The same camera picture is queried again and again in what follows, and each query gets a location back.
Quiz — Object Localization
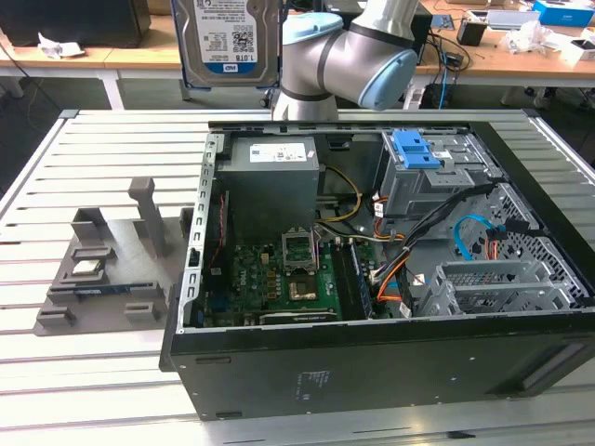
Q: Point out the blue data wire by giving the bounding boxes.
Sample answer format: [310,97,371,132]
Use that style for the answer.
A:
[453,213,495,262]

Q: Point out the hard disk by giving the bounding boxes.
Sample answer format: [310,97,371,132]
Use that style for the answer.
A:
[170,0,284,90]

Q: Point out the orange red power wire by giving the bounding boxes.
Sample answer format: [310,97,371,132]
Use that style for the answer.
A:
[485,217,544,262]

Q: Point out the metal disk bay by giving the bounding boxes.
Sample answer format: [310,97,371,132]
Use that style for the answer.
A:
[417,258,585,318]

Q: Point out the grey power supply unit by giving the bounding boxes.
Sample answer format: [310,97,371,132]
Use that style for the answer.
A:
[216,137,323,233]

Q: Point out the CPU socket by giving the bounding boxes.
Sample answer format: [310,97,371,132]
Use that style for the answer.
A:
[286,277,318,303]

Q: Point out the green motherboard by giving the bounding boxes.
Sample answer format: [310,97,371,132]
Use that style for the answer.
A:
[202,239,376,329]

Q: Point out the black graphics card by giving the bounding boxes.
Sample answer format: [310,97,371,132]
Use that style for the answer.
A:
[258,308,341,327]

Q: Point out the grey metal drive cage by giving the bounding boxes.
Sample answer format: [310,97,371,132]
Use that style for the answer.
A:
[377,129,506,219]

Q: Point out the blue drive latch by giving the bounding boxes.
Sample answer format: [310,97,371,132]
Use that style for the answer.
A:
[391,129,441,170]

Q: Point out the black PC case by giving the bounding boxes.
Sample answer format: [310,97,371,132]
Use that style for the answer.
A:
[159,118,595,422]

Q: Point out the grey parts rack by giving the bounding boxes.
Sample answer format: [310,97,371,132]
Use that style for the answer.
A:
[34,176,194,336]

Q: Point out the black speaker box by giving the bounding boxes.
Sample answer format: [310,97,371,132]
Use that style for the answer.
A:
[411,13,434,66]

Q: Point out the wooden desk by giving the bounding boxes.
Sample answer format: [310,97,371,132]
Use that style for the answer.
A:
[416,0,595,109]
[0,18,422,112]

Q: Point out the small black container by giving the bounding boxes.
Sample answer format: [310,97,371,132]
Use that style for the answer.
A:
[456,20,488,46]

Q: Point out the flat silver box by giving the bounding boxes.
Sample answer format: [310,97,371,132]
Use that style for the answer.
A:
[485,7,542,33]

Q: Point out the crumpled white paper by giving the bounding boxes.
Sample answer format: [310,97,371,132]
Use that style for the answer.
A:
[36,31,88,60]

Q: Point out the crumpled white plastic wrap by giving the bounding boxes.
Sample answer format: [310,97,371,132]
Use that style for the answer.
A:
[499,20,574,56]

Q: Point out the large black box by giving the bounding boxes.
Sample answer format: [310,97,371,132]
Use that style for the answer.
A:
[0,0,152,48]

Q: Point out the small white box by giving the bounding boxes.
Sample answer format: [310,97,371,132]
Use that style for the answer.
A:
[569,36,595,62]

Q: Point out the blue cardboard box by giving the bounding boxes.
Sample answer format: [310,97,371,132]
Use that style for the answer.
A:
[531,0,595,27]

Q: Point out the wire locking lever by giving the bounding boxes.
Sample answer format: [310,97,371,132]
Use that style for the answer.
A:
[311,227,323,273]

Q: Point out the grey wire bundle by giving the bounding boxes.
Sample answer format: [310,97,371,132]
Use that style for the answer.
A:
[313,221,406,245]

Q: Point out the yellow black wires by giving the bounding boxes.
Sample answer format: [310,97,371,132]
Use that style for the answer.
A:
[315,165,364,223]

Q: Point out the thin red wire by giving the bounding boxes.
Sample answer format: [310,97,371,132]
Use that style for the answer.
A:
[206,190,232,269]

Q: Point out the orange wire loop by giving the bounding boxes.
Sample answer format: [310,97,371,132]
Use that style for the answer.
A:
[376,259,406,304]

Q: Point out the black cable bundle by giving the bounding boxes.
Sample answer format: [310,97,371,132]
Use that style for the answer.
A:
[371,182,495,292]

